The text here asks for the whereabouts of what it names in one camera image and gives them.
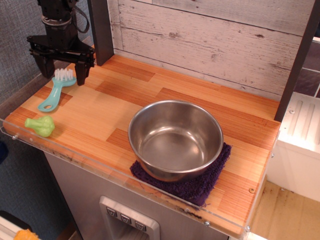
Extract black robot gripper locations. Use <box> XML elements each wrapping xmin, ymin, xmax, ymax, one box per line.
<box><xmin>27</xmin><ymin>23</ymin><xmax>95</xmax><ymax>86</ymax></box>

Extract teal dish brush white bristles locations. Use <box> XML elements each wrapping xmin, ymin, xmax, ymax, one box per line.
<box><xmin>37</xmin><ymin>68</ymin><xmax>77</xmax><ymax>113</ymax></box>

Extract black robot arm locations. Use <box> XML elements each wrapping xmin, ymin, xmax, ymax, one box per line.
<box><xmin>27</xmin><ymin>0</ymin><xmax>95</xmax><ymax>86</ymax></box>

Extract stainless steel pot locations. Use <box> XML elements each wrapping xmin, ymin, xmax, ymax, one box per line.
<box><xmin>127</xmin><ymin>100</ymin><xmax>224</xmax><ymax>182</ymax></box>

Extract green toy broccoli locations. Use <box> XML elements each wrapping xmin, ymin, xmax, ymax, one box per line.
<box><xmin>24</xmin><ymin>115</ymin><xmax>55</xmax><ymax>138</ymax></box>

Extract grey toy kitchen cabinet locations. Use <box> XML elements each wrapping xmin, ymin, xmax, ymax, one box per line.
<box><xmin>45</xmin><ymin>153</ymin><xmax>229</xmax><ymax>240</ymax></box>

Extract silver button panel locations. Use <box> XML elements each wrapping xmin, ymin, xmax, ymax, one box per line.
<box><xmin>99</xmin><ymin>196</ymin><xmax>161</xmax><ymax>240</ymax></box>

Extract orange object bottom left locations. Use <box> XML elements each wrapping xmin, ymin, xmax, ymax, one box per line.
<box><xmin>13</xmin><ymin>229</ymin><xmax>40</xmax><ymax>240</ymax></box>

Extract purple cloth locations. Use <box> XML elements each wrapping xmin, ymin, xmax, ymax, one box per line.
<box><xmin>130</xmin><ymin>143</ymin><xmax>232</xmax><ymax>207</ymax></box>

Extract white ridged appliance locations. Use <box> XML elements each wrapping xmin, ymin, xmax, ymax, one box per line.
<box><xmin>266</xmin><ymin>92</ymin><xmax>320</xmax><ymax>201</ymax></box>

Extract dark left shelf post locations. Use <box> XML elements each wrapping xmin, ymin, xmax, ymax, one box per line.
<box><xmin>87</xmin><ymin>0</ymin><xmax>114</xmax><ymax>66</ymax></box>

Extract dark shelf post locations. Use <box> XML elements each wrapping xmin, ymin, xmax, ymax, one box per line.
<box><xmin>87</xmin><ymin>0</ymin><xmax>114</xmax><ymax>66</ymax></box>
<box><xmin>274</xmin><ymin>0</ymin><xmax>320</xmax><ymax>122</ymax></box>

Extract dark right shelf post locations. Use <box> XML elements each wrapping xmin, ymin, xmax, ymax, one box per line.
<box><xmin>274</xmin><ymin>0</ymin><xmax>320</xmax><ymax>122</ymax></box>

